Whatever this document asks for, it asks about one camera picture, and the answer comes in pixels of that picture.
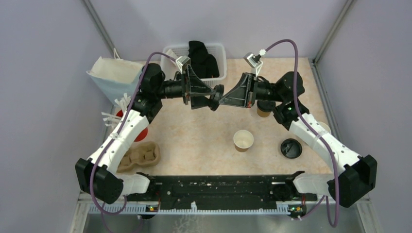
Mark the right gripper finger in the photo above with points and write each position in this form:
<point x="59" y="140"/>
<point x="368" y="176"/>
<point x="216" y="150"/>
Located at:
<point x="236" y="101"/>
<point x="239" y="91"/>

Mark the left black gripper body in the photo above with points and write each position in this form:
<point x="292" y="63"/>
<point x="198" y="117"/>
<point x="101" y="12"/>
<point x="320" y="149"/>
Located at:
<point x="185" y="88"/>

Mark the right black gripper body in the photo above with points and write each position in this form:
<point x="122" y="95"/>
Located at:
<point x="252" y="91"/>

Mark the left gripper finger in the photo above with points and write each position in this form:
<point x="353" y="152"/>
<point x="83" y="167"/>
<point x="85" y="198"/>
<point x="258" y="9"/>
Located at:
<point x="196" y="86"/>
<point x="198" y="102"/>

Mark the black coffee cup lid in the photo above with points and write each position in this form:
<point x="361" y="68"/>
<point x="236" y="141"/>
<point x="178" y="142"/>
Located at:
<point x="266" y="106"/>

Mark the stack of paper cups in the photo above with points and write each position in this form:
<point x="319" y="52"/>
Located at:
<point x="325" y="126"/>

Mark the brown paper coffee cup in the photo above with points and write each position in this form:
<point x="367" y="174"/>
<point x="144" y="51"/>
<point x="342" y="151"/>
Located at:
<point x="263" y="113"/>

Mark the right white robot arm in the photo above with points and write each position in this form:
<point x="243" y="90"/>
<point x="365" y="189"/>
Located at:
<point x="353" y="175"/>

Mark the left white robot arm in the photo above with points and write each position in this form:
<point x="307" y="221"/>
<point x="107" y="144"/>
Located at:
<point x="97" y="174"/>

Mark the white plastic basket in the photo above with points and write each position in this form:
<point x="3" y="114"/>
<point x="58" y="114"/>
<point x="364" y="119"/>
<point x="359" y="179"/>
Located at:
<point x="216" y="49"/>

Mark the black cloth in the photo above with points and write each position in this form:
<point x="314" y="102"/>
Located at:
<point x="203" y="63"/>

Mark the white paper packet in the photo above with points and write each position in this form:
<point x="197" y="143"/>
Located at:
<point x="172" y="55"/>

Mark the red straw holder cup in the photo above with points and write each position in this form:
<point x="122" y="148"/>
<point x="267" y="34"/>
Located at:
<point x="142" y="135"/>

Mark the light blue paper bag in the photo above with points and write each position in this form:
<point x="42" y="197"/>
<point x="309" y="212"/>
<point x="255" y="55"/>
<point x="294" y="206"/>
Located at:
<point x="115" y="76"/>

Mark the brown pulp cup carrier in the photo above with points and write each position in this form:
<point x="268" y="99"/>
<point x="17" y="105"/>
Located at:
<point x="147" y="154"/>

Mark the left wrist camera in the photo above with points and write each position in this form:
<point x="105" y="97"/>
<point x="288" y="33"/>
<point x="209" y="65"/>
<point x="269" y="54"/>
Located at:
<point x="182" y="62"/>

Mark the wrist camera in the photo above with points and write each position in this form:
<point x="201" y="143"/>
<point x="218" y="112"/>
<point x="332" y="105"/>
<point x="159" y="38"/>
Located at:
<point x="254" y="61"/>
<point x="182" y="62"/>

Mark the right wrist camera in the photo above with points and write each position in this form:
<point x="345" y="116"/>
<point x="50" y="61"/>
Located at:
<point x="254" y="61"/>

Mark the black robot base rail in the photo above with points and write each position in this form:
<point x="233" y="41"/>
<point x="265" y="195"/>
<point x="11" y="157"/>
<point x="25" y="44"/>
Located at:
<point x="221" y="192"/>

